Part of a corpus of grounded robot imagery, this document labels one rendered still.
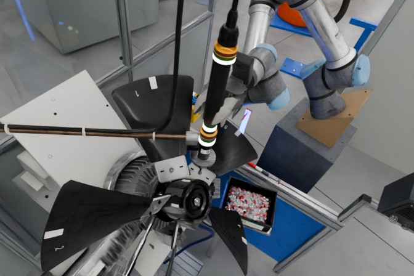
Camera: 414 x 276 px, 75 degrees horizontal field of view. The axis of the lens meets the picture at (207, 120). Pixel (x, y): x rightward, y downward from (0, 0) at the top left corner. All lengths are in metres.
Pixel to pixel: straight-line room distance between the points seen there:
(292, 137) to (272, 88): 0.53
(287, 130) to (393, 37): 1.29
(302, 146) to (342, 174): 1.41
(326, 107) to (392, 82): 1.32
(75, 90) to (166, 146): 0.32
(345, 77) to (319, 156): 0.37
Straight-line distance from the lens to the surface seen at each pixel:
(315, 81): 1.21
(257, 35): 0.98
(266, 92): 0.82
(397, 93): 2.57
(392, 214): 1.17
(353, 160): 2.85
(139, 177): 0.84
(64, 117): 0.86
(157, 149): 0.75
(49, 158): 0.85
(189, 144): 0.69
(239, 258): 0.97
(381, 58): 2.43
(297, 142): 1.30
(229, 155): 0.91
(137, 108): 0.75
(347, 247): 2.37
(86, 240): 0.70
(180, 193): 0.72
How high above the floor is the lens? 1.91
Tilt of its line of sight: 48 degrees down
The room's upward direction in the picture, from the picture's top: 11 degrees clockwise
